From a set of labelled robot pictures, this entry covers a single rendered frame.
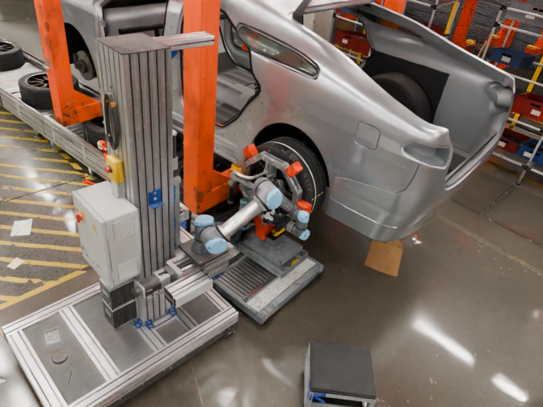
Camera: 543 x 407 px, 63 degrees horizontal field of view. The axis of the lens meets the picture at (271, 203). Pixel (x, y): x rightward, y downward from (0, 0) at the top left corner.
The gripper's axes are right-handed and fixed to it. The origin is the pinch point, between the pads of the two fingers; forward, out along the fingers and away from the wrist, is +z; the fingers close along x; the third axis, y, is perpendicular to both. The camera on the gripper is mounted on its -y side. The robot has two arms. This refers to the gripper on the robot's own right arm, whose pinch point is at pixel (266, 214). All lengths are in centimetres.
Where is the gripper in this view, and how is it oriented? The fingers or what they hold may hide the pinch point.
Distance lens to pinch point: 308.8
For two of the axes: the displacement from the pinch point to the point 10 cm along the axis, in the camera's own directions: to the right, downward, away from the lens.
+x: -6.4, 3.9, -6.7
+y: 1.1, -8.1, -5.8
